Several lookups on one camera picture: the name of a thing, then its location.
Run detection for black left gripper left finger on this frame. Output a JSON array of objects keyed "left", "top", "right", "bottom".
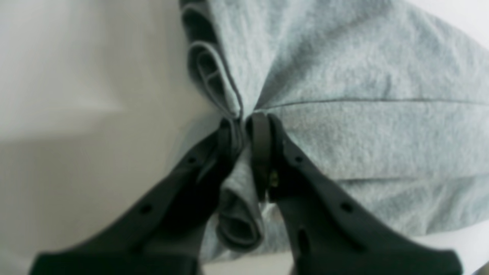
[{"left": 29, "top": 118, "right": 241, "bottom": 275}]

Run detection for grey T-shirt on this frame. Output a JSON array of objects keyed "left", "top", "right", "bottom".
[{"left": 180, "top": 0, "right": 489, "bottom": 267}]

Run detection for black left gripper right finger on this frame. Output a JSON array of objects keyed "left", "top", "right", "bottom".
[{"left": 246, "top": 113, "right": 463, "bottom": 275}]

